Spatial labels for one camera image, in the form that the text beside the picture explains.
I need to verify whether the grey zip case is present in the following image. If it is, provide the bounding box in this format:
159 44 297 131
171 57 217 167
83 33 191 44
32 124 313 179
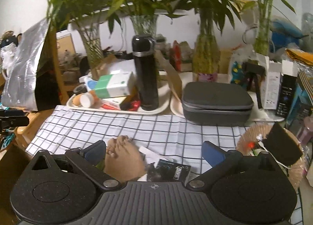
181 82 254 126

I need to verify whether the green white tissue box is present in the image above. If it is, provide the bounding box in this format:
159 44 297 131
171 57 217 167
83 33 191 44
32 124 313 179
94 72 135 99

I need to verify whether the black tissue pack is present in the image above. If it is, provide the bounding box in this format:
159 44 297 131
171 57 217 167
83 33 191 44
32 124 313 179
146 159 191 185

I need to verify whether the black pouch on plate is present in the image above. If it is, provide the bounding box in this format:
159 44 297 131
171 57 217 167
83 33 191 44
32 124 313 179
263 123 303 167

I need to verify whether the white product box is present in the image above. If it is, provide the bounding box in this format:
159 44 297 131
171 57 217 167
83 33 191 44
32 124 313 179
256 53 282 110

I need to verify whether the black product box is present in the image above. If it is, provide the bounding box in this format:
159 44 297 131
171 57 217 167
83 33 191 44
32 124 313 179
276 60 298 118

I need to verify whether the glass vase with bamboo middle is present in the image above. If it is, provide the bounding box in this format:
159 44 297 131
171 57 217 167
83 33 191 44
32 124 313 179
130 14 158 37

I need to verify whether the small black tripod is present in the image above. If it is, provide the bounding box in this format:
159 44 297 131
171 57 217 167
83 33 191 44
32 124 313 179
242 62 265 109

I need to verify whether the black thermos bottle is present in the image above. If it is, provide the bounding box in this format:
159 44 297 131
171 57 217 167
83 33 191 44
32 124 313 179
132 34 159 111

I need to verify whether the glass vase with bamboo left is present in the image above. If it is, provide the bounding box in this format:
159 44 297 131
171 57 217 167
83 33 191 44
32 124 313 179
78 23 103 76

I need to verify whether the glass vase with bamboo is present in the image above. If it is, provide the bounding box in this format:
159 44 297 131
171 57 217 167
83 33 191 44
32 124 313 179
192 10 220 82
78 23 103 76
130 14 158 37

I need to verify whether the red white flat box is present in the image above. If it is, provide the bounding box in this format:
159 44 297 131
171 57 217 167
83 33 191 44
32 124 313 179
100 96 133 110

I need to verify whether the wooden side table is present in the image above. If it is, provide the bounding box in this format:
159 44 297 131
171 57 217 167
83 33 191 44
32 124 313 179
1 109 54 158

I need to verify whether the white tray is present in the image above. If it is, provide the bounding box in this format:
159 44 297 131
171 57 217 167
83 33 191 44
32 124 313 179
66 70 171 116

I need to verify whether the brown drawstring pouch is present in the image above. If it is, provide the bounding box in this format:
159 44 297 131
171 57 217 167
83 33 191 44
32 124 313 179
103 135 146 183

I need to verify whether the white cap bottle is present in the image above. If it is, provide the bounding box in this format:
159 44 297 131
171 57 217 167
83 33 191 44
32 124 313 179
80 92 98 108

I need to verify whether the glass vase with bamboo right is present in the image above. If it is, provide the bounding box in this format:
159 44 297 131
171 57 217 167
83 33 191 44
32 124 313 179
192 10 220 82

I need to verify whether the silver foil bag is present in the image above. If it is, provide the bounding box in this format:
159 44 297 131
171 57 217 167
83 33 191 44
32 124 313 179
2 18 49 111

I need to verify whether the checked tablecloth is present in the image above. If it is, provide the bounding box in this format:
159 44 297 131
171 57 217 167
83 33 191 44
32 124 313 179
25 105 304 225

